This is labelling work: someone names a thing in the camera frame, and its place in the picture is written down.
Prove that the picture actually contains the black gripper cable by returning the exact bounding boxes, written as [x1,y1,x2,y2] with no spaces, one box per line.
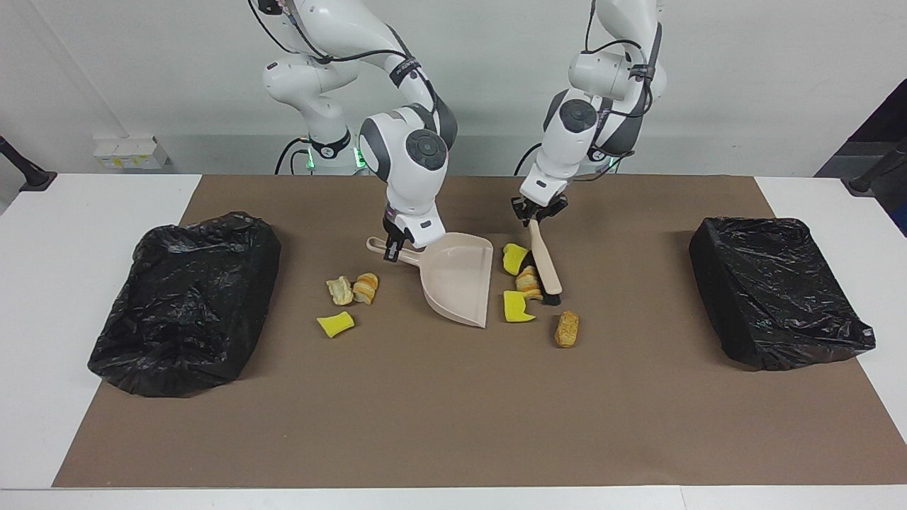
[582,0,663,164]
[247,0,454,142]

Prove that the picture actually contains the white wall socket box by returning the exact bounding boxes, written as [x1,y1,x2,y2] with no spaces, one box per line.
[94,137,169,169]

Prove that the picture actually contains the beige hand brush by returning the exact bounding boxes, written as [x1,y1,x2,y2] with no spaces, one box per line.
[523,218,564,307]

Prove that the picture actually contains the black base cables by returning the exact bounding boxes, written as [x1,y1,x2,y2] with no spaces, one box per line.
[515,142,546,176]
[275,137,312,176]

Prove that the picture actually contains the black left base cables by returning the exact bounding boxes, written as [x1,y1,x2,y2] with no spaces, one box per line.
[515,142,546,176]

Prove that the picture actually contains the beige plastic dustpan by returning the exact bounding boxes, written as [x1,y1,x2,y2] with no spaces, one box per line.
[366,232,494,329]

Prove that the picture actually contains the black right base cables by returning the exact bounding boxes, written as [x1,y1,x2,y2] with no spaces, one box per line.
[275,137,312,176]

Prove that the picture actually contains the open bin with black bag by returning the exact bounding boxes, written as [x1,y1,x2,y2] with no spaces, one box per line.
[88,211,282,398]

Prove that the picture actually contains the black camera stand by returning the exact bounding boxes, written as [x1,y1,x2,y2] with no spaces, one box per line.
[0,135,57,192]
[843,138,907,196]

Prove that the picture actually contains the brown table mat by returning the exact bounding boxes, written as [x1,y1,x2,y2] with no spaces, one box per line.
[52,175,907,488]

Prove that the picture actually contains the boxy bin with black bag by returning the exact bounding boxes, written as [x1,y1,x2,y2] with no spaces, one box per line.
[689,217,877,371]

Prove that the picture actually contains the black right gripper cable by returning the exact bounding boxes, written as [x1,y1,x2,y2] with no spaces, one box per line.
[247,0,454,142]

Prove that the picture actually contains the dark partition panel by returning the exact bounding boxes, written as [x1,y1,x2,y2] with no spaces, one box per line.
[815,78,907,236]

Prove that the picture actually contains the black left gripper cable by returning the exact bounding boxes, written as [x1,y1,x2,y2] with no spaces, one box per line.
[582,0,663,164]

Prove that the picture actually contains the brown bread roll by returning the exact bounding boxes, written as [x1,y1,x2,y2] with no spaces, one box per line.
[554,311,580,349]

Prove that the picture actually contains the yellow sponge piece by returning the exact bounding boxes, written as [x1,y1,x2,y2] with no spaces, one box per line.
[317,312,355,339]
[502,244,531,276]
[503,290,537,324]

